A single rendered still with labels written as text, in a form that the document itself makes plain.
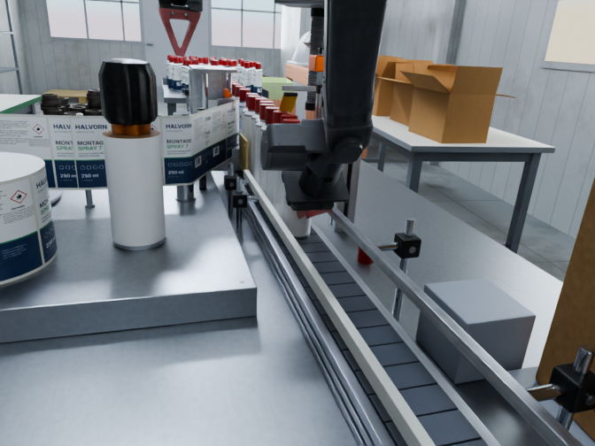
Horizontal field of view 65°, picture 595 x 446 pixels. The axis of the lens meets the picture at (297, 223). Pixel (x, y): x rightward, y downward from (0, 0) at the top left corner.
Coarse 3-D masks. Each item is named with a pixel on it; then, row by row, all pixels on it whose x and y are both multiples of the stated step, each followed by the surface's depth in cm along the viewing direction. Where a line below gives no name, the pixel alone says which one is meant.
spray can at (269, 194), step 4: (276, 112) 93; (280, 112) 93; (284, 112) 93; (288, 112) 94; (276, 116) 93; (280, 116) 93; (276, 120) 93; (280, 120) 93; (268, 172) 97; (272, 172) 96; (268, 176) 97; (272, 176) 97; (268, 180) 98; (272, 180) 97; (268, 184) 98; (272, 184) 97; (268, 188) 98; (272, 188) 98; (268, 192) 99; (272, 192) 98; (268, 196) 99; (272, 196) 98; (272, 200) 99; (272, 204) 99
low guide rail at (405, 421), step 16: (256, 192) 101; (272, 208) 90; (288, 240) 77; (304, 256) 71; (304, 272) 69; (320, 288) 62; (336, 304) 58; (336, 320) 56; (352, 336) 52; (352, 352) 52; (368, 352) 49; (368, 368) 48; (384, 384) 45; (384, 400) 44; (400, 400) 43; (400, 416) 42; (400, 432) 42; (416, 432) 40
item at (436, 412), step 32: (288, 256) 79; (320, 256) 79; (352, 288) 69; (352, 320) 61; (384, 320) 62; (384, 352) 55; (416, 384) 50; (384, 416) 46; (416, 416) 46; (448, 416) 46
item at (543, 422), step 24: (336, 216) 75; (360, 240) 66; (384, 264) 59; (408, 288) 54; (432, 312) 49; (456, 336) 45; (480, 360) 42; (504, 384) 39; (528, 408) 36; (552, 432) 34
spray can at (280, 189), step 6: (282, 120) 85; (288, 120) 84; (294, 120) 84; (276, 174) 88; (276, 180) 88; (276, 186) 88; (282, 186) 87; (276, 192) 88; (282, 192) 87; (276, 198) 89; (282, 198) 88; (276, 204) 89; (282, 204) 88; (276, 210) 90; (282, 210) 89; (282, 216) 89
